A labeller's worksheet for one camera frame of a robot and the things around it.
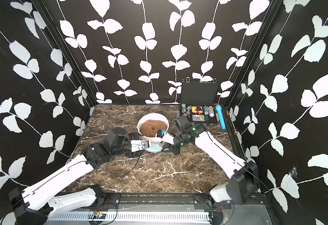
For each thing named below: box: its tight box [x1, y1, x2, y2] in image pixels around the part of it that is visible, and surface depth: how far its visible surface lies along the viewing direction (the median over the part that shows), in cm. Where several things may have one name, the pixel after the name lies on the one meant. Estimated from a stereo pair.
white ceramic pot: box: [137, 112, 170, 145], surface depth 92 cm
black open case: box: [179, 77, 220, 125], surface depth 113 cm
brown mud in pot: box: [140, 119, 168, 138], surface depth 94 cm
